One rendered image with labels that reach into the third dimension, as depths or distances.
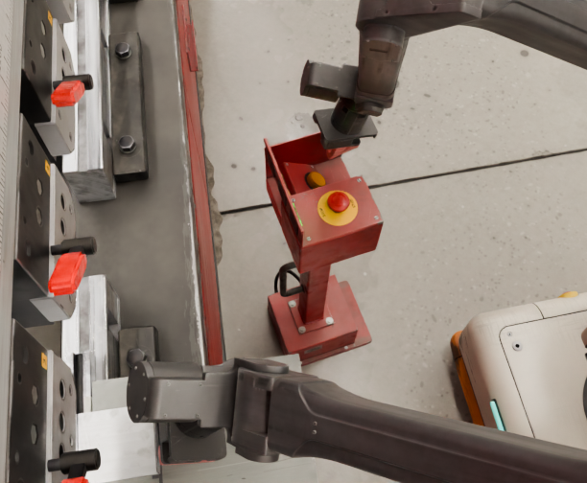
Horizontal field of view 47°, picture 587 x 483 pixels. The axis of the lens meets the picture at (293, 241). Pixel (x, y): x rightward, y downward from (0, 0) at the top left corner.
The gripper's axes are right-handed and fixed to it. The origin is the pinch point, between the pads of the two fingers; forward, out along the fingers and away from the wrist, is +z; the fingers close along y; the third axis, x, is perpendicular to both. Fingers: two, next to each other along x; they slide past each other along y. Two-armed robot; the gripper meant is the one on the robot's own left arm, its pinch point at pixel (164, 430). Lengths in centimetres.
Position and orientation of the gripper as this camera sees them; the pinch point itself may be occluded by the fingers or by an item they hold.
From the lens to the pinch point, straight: 85.9
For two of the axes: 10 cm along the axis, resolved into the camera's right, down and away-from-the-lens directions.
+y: 1.5, 9.0, -4.2
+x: 8.4, 1.1, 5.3
